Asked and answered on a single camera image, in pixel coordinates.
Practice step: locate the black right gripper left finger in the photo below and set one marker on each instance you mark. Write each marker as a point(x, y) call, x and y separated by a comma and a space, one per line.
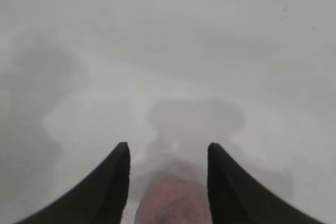
point(99, 195)

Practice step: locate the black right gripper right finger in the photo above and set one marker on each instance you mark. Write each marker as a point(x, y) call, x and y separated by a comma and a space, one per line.
point(236, 195)

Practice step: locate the pink peach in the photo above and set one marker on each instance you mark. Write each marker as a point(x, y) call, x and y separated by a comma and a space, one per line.
point(172, 203)

